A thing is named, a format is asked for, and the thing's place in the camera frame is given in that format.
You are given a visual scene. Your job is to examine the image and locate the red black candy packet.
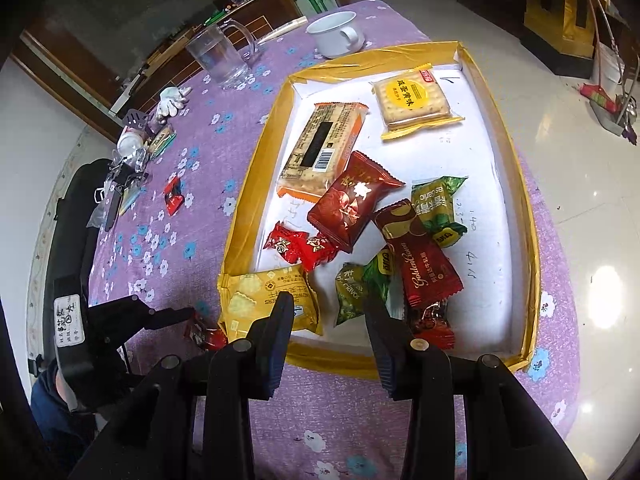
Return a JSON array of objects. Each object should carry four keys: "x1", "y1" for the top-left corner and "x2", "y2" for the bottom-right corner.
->
[{"x1": 405, "y1": 300, "x2": 456, "y2": 350}]

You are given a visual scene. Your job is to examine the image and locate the yellow cheese crackers bag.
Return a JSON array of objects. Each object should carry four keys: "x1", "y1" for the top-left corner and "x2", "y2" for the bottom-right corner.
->
[{"x1": 218, "y1": 264, "x2": 323, "y2": 342}]

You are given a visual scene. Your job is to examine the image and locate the dark red golden wafer pack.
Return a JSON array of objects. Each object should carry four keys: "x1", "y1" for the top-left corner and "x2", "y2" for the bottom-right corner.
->
[{"x1": 373, "y1": 198, "x2": 463, "y2": 309}]

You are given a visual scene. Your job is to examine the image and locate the green snack packet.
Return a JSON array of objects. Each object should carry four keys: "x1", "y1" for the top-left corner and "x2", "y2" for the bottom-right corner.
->
[
  {"x1": 335, "y1": 248, "x2": 394, "y2": 326},
  {"x1": 411, "y1": 176, "x2": 468, "y2": 248}
]

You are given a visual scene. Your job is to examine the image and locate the small red candy packet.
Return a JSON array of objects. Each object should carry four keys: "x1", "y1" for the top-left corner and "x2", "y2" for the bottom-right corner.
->
[{"x1": 262, "y1": 221, "x2": 340, "y2": 273}]

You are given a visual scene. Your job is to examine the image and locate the large dark red snack bag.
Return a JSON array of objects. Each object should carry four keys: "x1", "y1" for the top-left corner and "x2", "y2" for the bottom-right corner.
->
[{"x1": 307, "y1": 151, "x2": 405, "y2": 254}]

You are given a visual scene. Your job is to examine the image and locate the orange cracker pack with barcode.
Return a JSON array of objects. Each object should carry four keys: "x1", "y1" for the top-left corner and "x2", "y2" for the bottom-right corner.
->
[{"x1": 277, "y1": 102, "x2": 369, "y2": 203}]

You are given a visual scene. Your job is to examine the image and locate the salted egg yolk biscuit pack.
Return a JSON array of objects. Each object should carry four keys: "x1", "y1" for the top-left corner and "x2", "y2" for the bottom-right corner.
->
[{"x1": 372, "y1": 63, "x2": 463, "y2": 141}]

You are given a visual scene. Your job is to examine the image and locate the left hand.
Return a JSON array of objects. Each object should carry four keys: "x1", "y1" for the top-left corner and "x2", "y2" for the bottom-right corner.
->
[{"x1": 55, "y1": 370, "x2": 80, "y2": 412}]

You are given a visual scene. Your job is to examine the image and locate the black leather chair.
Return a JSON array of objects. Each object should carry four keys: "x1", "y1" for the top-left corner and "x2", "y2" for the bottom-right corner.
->
[{"x1": 42, "y1": 158, "x2": 110, "y2": 364}]

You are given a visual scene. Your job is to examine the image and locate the black smartphone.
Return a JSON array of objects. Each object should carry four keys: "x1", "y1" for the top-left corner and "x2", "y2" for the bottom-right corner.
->
[{"x1": 103, "y1": 186, "x2": 122, "y2": 232}]

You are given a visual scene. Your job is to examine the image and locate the yellow blue booklet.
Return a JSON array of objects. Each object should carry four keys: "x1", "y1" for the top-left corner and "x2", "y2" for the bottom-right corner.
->
[{"x1": 119, "y1": 181, "x2": 142, "y2": 216}]

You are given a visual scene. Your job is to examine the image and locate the green biscuit packet on table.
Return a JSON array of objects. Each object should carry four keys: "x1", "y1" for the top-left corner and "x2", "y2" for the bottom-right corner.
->
[{"x1": 148, "y1": 124, "x2": 176, "y2": 159}]

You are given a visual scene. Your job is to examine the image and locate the white glove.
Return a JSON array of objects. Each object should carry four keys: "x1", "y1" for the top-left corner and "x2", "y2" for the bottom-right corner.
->
[{"x1": 155, "y1": 87, "x2": 192, "y2": 122}]

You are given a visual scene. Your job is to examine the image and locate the yellow cardboard tray box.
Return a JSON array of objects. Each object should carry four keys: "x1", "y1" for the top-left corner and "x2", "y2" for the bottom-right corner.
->
[{"x1": 219, "y1": 41, "x2": 540, "y2": 370}]

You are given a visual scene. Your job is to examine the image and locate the wooden sideboard cabinet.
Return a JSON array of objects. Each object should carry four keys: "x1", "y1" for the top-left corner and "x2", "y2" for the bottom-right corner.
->
[{"x1": 8, "y1": 0, "x2": 346, "y2": 141}]

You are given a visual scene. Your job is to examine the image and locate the glass beer mug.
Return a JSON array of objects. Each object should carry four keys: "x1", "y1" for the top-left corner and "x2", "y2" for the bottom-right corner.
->
[{"x1": 186, "y1": 18, "x2": 258, "y2": 90}]

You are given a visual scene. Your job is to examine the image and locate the white bucket with mop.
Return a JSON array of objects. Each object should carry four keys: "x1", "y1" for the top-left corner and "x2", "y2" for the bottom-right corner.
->
[{"x1": 580, "y1": 0, "x2": 639, "y2": 146}]

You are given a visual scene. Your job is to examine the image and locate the white ceramic cup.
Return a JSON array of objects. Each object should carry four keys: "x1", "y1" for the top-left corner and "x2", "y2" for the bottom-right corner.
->
[{"x1": 306, "y1": 11, "x2": 364, "y2": 60}]

